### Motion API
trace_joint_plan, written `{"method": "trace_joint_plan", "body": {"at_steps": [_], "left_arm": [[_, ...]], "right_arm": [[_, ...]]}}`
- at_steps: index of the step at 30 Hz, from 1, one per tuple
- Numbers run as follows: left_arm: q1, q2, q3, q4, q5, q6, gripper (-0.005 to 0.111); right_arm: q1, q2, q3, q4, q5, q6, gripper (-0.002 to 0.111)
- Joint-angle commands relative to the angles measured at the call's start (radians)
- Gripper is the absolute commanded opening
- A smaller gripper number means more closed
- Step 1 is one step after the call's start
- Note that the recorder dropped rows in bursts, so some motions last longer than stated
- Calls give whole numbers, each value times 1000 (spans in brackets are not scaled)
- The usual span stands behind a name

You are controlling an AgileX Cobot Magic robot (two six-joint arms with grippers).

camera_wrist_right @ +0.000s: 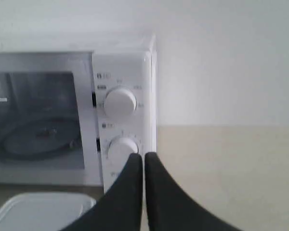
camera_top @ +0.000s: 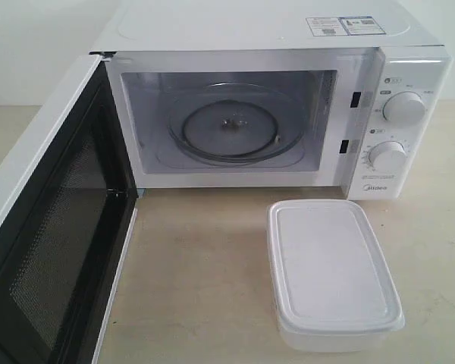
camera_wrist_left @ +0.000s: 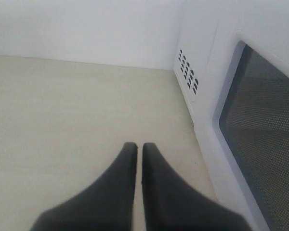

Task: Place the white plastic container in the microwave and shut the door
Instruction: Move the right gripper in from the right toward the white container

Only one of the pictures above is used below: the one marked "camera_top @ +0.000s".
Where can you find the white plastic lidded container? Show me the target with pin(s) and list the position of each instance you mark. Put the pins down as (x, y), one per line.
(332, 287)

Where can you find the white microwave door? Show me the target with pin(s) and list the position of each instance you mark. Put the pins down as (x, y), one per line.
(67, 208)

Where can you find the white microwave oven body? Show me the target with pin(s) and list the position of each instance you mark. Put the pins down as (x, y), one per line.
(159, 49)

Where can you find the glass turntable plate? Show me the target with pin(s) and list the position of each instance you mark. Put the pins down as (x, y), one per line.
(236, 123)

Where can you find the lower white control knob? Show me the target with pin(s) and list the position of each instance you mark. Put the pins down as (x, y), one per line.
(388, 156)

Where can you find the white control knob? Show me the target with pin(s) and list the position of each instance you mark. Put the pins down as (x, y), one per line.
(388, 156)
(404, 109)

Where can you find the upper white control knob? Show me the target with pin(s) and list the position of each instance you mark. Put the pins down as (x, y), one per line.
(404, 109)

